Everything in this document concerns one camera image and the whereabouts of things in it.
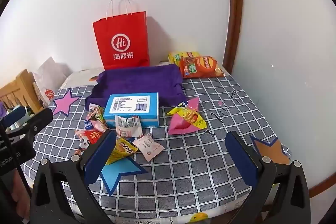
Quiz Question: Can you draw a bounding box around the small peach snack packet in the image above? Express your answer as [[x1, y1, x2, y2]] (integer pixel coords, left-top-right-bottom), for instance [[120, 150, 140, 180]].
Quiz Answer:
[[133, 133, 165, 162]]

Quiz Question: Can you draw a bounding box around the purple towel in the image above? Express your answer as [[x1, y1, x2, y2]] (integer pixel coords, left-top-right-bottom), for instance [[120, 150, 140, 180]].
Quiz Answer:
[[84, 63, 187, 111]]

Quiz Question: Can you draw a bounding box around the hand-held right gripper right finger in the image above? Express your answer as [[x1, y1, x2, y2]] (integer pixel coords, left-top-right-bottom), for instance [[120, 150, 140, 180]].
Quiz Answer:
[[225, 131, 311, 224]]

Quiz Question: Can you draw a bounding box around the yellow chips bag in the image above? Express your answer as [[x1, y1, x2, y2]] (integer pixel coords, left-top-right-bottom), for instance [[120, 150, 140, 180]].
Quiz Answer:
[[168, 51, 201, 65]]

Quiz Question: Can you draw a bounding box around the brown wooden trim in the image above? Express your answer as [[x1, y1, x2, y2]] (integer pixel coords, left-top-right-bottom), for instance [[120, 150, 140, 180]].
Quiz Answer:
[[308, 119, 336, 198]]

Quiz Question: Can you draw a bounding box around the yellow triangular snack packet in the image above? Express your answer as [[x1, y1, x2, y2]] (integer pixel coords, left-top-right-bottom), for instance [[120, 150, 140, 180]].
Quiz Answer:
[[105, 137, 139, 165]]

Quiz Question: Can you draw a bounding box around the blue tissue pack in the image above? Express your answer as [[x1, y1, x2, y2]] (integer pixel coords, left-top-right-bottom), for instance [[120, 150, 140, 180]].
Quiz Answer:
[[103, 92, 160, 128]]

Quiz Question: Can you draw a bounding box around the wooden chair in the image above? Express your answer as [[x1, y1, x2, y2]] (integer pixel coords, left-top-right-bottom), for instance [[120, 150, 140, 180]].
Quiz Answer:
[[0, 69, 44, 114]]

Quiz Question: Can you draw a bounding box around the white plastic bag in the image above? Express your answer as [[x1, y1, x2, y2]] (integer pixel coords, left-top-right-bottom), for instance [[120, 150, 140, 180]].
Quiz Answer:
[[32, 56, 72, 106]]

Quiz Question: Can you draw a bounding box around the pink snack packet blue logo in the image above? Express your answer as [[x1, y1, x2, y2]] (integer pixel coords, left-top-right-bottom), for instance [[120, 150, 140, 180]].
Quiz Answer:
[[167, 97, 208, 135]]

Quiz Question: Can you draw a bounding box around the large pink snack packet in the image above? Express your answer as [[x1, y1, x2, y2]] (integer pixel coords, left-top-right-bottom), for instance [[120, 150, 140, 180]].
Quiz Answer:
[[91, 120, 109, 133]]

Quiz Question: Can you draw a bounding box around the orange chips bag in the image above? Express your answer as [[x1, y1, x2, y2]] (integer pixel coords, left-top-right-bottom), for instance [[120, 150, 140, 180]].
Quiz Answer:
[[179, 55, 226, 79]]

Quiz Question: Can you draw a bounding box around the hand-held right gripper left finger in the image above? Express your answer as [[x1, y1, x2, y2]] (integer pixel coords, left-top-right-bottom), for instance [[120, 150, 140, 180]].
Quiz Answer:
[[29, 131, 117, 224]]

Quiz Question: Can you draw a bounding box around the brown wooden door frame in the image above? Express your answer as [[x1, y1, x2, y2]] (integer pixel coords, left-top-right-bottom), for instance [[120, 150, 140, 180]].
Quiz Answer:
[[223, 0, 244, 75]]

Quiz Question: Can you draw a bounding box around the red paper bag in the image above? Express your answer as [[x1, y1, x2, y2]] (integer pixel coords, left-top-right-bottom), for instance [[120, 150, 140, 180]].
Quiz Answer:
[[92, 0, 151, 70]]

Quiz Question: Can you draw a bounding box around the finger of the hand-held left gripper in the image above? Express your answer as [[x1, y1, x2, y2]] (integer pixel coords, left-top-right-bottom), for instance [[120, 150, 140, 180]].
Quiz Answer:
[[0, 108, 54, 140], [0, 109, 27, 132]]

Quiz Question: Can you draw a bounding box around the grey checked cloth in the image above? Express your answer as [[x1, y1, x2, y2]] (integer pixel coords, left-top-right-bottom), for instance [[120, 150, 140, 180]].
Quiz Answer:
[[20, 74, 292, 216]]

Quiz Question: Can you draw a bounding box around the green snack packet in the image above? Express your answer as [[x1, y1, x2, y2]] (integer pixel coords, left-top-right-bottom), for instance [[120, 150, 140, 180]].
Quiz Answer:
[[94, 106, 106, 122]]

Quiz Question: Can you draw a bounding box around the white barcode snack packet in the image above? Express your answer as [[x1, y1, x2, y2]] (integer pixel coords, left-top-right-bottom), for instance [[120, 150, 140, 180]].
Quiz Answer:
[[115, 114, 143, 138]]

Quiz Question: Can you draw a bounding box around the red white panda snack packet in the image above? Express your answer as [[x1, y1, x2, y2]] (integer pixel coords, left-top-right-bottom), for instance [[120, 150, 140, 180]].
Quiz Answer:
[[75, 129, 105, 155]]

